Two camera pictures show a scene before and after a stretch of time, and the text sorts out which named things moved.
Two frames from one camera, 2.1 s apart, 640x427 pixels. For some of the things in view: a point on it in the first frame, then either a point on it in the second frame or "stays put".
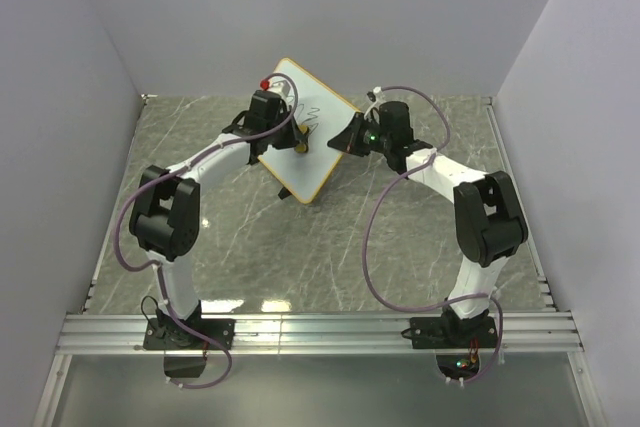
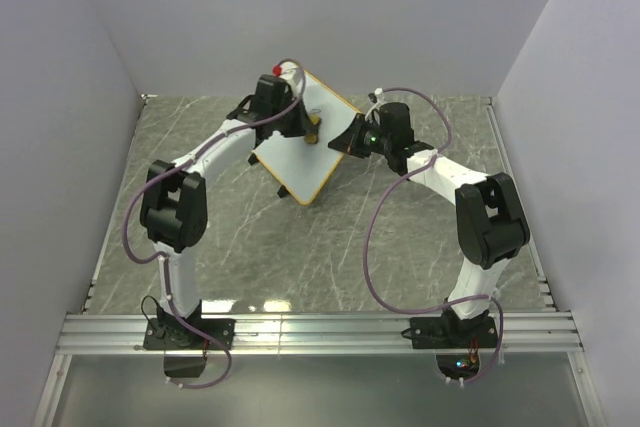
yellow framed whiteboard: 323,112 stays put
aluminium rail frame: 94,334 stays put
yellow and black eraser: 303,146 to 311,136
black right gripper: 348,141 stays put
